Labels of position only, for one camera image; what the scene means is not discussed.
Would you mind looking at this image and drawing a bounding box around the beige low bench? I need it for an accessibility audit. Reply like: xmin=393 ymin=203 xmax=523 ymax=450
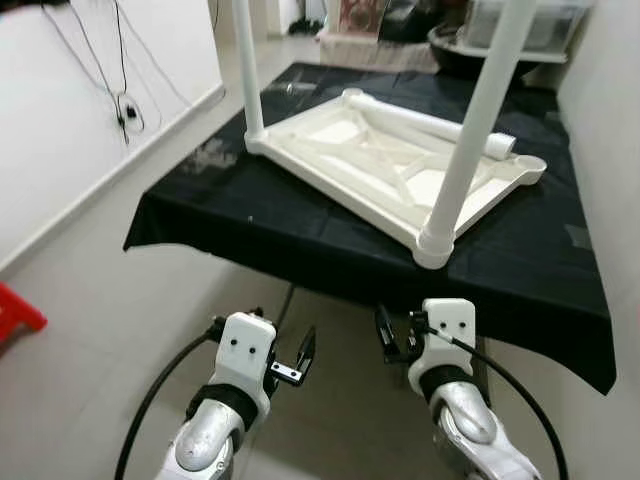
xmin=318 ymin=28 xmax=441 ymax=73

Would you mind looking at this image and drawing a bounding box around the black power adapter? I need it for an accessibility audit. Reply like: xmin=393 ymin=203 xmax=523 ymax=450
xmin=115 ymin=95 xmax=136 ymax=126

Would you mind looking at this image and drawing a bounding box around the grey tape patch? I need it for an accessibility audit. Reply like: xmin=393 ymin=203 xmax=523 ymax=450
xmin=565 ymin=222 xmax=591 ymax=251

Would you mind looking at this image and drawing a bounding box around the white plastic table top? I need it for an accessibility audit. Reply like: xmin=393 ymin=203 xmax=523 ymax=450
xmin=243 ymin=88 xmax=548 ymax=271

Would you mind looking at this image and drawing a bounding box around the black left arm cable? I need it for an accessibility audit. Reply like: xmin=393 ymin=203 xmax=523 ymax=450
xmin=113 ymin=322 xmax=223 ymax=480

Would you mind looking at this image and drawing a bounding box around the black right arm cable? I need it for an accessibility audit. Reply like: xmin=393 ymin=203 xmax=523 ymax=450
xmin=420 ymin=322 xmax=571 ymax=480

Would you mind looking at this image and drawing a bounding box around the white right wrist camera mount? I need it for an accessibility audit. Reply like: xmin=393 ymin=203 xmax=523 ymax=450
xmin=408 ymin=298 xmax=476 ymax=391

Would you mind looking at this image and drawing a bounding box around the clear tape strip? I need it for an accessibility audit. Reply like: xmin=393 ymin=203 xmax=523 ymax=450
xmin=280 ymin=80 xmax=321 ymax=96

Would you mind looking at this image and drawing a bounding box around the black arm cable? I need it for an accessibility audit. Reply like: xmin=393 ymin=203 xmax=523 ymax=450
xmin=113 ymin=322 xmax=223 ymax=480
xmin=420 ymin=322 xmax=571 ymax=480

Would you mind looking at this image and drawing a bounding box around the black round basin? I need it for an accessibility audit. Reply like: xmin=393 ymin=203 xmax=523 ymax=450
xmin=428 ymin=25 xmax=561 ymax=79

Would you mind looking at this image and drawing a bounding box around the clear tape patch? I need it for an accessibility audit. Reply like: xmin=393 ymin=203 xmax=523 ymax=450
xmin=195 ymin=140 xmax=236 ymax=176

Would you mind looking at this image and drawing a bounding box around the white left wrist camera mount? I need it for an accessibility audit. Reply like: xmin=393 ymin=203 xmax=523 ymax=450
xmin=215 ymin=312 xmax=278 ymax=401

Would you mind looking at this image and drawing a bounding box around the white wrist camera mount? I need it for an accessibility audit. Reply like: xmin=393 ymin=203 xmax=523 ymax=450
xmin=408 ymin=298 xmax=476 ymax=391
xmin=215 ymin=312 xmax=278 ymax=401

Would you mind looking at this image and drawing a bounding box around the thin black wall cable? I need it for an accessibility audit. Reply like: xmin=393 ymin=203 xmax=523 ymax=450
xmin=45 ymin=0 xmax=216 ymax=136

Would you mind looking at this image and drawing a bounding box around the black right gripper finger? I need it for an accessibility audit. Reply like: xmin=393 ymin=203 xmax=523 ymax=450
xmin=376 ymin=303 xmax=403 ymax=361

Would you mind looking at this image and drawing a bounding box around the red plastic stool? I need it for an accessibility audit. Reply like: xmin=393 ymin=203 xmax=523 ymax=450
xmin=0 ymin=282 xmax=48 ymax=356

